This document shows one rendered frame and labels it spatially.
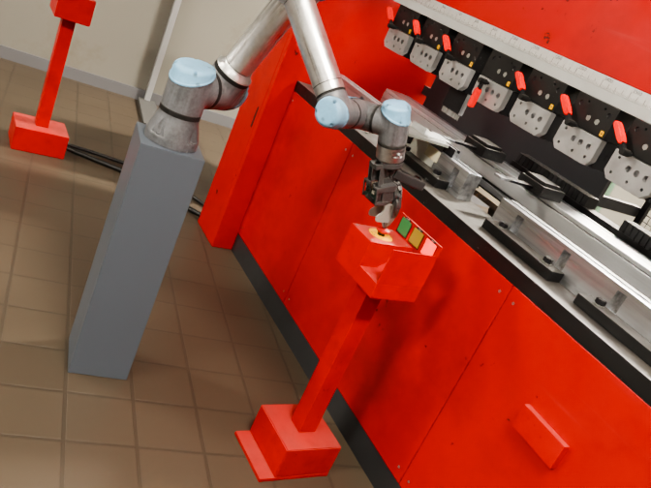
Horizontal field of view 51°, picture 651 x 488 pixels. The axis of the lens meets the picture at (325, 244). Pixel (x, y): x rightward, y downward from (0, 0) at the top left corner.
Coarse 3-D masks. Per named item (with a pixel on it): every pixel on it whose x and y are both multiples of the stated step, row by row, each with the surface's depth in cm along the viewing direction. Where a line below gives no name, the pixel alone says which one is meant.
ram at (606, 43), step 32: (448, 0) 241; (480, 0) 227; (512, 0) 215; (544, 0) 204; (576, 0) 194; (608, 0) 185; (640, 0) 177; (480, 32) 225; (512, 32) 213; (544, 32) 202; (576, 32) 192; (608, 32) 184; (640, 32) 176; (544, 64) 200; (608, 64) 182; (640, 64) 174; (608, 96) 181
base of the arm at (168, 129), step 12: (168, 108) 185; (156, 120) 187; (168, 120) 186; (180, 120) 186; (192, 120) 188; (144, 132) 190; (156, 132) 187; (168, 132) 186; (180, 132) 187; (192, 132) 190; (168, 144) 186; (180, 144) 188; (192, 144) 190
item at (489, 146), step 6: (450, 138) 244; (468, 138) 254; (474, 138) 252; (480, 138) 251; (462, 144) 246; (468, 144) 248; (474, 144) 251; (480, 144) 248; (486, 144) 247; (492, 144) 250; (474, 150) 250; (480, 150) 247; (486, 150) 246; (492, 150) 247; (498, 150) 250; (480, 156) 247; (486, 156) 248; (492, 156) 249; (498, 156) 250; (504, 156) 251; (498, 162) 251
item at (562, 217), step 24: (384, 96) 310; (408, 96) 315; (432, 120) 280; (456, 144) 266; (480, 168) 253; (504, 168) 245; (504, 192) 243; (528, 192) 233; (552, 216) 223; (576, 216) 220; (576, 240) 214; (600, 240) 207; (624, 264) 199; (648, 264) 198; (648, 288) 192
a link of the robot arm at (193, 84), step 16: (176, 64) 183; (192, 64) 185; (208, 64) 189; (176, 80) 182; (192, 80) 182; (208, 80) 184; (176, 96) 183; (192, 96) 184; (208, 96) 188; (176, 112) 185; (192, 112) 186
